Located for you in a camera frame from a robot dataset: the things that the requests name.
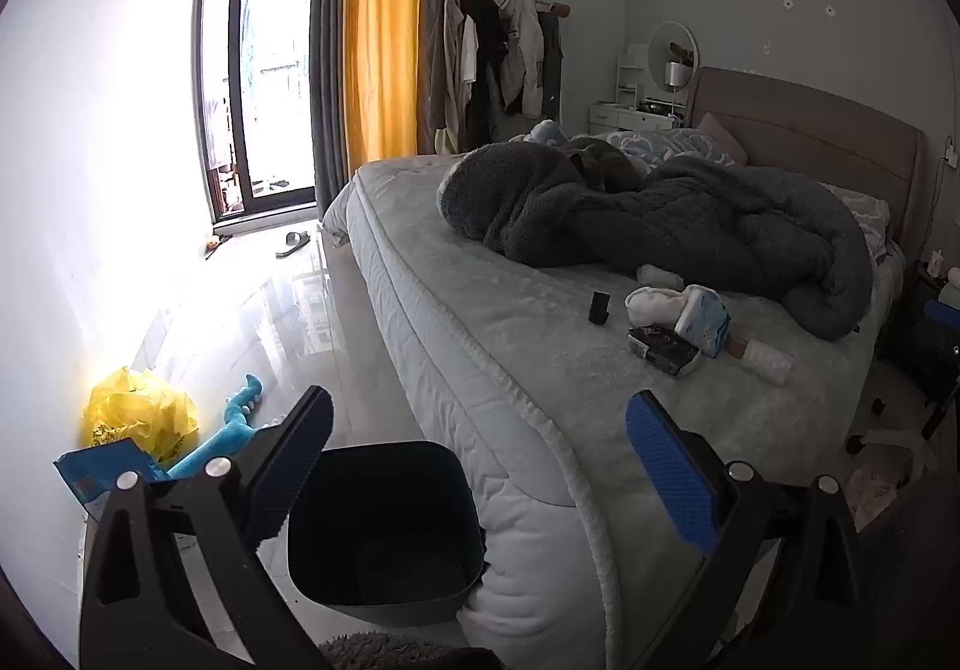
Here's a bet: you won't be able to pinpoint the pink pillow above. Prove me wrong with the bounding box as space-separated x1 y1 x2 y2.
697 113 749 164

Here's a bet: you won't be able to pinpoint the white jacket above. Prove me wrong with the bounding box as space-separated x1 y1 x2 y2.
491 0 545 119

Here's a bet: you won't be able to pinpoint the white dresser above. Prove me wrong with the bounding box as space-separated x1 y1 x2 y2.
589 43 687 134

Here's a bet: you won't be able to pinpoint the white shirt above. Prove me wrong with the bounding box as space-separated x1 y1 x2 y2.
459 13 481 86

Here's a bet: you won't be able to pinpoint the beige coat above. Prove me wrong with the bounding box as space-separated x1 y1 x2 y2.
427 0 466 153

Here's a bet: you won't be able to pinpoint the dark teal plastic bin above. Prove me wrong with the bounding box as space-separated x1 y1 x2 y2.
287 441 487 628

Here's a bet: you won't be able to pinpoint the dark grey fleece blanket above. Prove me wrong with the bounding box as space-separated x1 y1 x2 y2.
437 140 875 341

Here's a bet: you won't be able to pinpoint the white sock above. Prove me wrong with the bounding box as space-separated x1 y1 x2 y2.
637 263 685 292

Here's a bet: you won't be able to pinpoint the brown padded headboard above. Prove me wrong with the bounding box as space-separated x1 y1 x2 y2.
686 65 925 258

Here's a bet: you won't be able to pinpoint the blue plush toy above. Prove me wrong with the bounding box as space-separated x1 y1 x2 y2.
166 373 293 480

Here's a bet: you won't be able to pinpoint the round mirror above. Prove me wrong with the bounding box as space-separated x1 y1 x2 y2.
646 20 700 93

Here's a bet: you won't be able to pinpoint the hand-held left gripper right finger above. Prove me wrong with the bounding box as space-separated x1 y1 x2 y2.
625 391 875 670

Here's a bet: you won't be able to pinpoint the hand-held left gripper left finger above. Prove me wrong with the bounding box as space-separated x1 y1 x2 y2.
79 383 335 670

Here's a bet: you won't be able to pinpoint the blue patterned quilt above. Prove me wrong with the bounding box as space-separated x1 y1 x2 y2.
525 118 743 172

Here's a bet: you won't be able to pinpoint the blue white tissue packet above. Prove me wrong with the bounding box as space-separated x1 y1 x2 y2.
673 287 732 360

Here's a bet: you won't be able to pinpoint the white shelf organizer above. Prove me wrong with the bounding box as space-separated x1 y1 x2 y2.
616 43 650 108

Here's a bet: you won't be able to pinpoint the clothes on rack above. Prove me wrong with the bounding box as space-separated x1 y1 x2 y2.
459 0 511 149

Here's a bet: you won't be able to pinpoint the bed with grey mattress cover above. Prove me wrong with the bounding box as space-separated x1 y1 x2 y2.
322 152 908 670

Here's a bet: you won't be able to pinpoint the dark brown cloth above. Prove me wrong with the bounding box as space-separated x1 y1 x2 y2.
566 140 646 195

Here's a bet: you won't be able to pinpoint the white cloth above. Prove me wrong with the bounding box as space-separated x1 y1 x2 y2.
625 286 695 330

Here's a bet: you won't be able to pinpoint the dark nightstand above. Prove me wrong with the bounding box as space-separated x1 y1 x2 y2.
889 261 960 416

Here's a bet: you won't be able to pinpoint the white chair base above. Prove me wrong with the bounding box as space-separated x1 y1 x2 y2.
844 426 942 483

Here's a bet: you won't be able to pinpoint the grey fuzzy cloth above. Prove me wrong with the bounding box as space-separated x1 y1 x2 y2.
319 629 503 670

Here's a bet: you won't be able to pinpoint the dark framed glass door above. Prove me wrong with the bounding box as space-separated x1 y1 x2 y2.
191 0 327 225

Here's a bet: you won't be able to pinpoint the white table lamp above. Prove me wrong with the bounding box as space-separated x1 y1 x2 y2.
664 61 691 119

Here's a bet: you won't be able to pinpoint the yellow curtain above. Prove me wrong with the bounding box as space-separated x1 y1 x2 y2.
341 0 425 172

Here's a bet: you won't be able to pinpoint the yellow plastic bag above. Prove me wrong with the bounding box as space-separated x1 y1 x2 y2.
82 367 200 468

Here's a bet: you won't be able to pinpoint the black packet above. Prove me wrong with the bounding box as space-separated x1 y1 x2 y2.
626 323 704 378

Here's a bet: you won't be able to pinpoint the dark grey trousers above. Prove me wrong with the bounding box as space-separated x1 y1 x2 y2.
536 10 563 123

